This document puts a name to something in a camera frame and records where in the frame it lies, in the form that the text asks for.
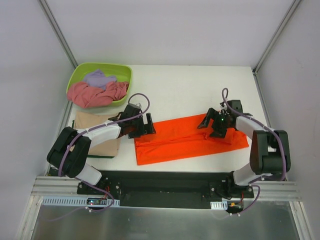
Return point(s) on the folded beige t shirt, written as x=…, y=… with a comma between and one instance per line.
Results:
x=87, y=120

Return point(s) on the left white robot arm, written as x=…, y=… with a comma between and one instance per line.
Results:
x=70, y=151

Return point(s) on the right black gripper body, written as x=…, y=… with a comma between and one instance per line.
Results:
x=217, y=122

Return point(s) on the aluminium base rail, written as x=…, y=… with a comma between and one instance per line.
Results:
x=64, y=186

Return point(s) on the left aluminium frame post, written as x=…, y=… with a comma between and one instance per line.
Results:
x=57, y=31

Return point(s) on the lilac t shirt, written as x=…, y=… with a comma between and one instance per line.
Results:
x=98, y=79

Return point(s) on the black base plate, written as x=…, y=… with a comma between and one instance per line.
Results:
x=179, y=190

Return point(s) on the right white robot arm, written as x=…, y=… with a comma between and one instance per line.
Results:
x=269, y=157

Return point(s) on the orange t shirt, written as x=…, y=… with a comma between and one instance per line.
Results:
x=180, y=138

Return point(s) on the green plastic basin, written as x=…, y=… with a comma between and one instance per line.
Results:
x=123, y=73

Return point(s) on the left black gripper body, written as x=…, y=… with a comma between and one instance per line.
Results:
x=139, y=125

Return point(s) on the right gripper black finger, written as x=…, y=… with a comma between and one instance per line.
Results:
x=210, y=115
x=218, y=131

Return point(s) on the white cable duct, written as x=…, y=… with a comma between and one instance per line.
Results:
x=67, y=201
x=219, y=205

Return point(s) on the right aluminium frame post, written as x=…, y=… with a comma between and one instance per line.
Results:
x=276, y=35

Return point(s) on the aluminium frame post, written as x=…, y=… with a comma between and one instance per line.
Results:
x=57, y=31
x=276, y=35

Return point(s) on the left white cable duct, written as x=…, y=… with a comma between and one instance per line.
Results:
x=67, y=201

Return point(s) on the right white cable duct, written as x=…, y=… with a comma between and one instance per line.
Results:
x=219, y=205

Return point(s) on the pink t shirt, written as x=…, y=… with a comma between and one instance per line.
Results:
x=85, y=96

